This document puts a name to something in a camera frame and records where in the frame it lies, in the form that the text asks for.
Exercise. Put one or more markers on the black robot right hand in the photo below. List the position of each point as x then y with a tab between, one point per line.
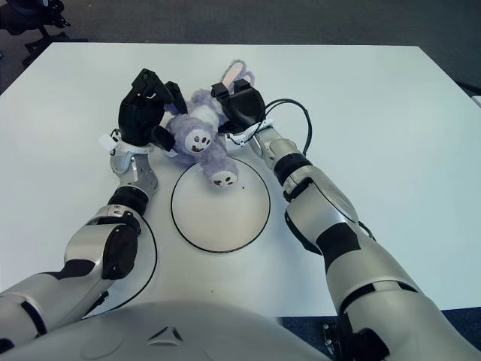
244	109

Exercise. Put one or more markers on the purple plush bunny doll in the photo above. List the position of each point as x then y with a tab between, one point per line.
199	128

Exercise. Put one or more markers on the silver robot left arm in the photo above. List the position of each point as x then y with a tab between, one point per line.
90	244

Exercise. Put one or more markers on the grey robot torso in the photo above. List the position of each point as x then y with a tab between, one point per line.
169	338

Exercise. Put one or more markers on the white neighbouring table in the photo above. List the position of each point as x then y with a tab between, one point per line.
478	101

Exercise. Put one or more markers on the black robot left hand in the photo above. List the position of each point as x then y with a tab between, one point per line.
135	120

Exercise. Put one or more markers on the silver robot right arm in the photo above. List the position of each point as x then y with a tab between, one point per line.
330	203

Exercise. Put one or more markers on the black metal bracket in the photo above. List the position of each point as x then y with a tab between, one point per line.
334	338

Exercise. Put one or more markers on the white plate black rim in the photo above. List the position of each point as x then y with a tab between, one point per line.
221	222

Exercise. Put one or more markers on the black office chair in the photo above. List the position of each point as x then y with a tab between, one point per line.
26	19

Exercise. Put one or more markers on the grey table base bar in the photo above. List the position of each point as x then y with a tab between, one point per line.
279	321

